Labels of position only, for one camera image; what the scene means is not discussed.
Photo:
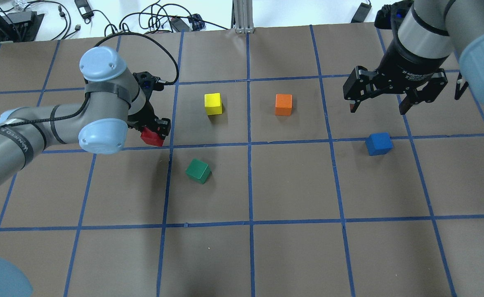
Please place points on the black power adapter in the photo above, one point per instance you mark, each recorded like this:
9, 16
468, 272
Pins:
361, 13

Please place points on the brown paper table mat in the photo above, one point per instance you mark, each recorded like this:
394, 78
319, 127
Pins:
294, 205

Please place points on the yellow wooden block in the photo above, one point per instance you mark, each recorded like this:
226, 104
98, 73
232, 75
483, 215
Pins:
213, 104

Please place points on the green wooden block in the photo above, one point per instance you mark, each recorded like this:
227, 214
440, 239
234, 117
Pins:
198, 171

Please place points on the aluminium frame post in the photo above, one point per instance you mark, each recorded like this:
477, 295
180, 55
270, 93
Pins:
242, 16

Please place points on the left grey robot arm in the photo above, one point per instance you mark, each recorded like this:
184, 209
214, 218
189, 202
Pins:
115, 100

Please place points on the red wooden block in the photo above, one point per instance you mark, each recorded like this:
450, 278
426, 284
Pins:
151, 137

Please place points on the orange wooden block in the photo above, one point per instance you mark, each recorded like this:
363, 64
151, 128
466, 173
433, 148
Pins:
283, 105

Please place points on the black monitor stand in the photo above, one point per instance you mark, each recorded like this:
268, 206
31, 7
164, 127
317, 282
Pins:
20, 26

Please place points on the blue wooden block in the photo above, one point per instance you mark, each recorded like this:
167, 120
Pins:
379, 144

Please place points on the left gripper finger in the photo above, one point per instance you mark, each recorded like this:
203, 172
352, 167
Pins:
162, 127

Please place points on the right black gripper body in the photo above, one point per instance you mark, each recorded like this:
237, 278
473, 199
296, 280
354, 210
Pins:
411, 66

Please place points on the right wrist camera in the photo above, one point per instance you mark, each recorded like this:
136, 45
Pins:
391, 16

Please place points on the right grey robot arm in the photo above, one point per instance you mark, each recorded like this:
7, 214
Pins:
425, 33

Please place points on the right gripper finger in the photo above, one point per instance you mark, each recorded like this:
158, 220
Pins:
428, 94
355, 87

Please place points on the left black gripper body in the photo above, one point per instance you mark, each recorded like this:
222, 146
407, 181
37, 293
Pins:
147, 114

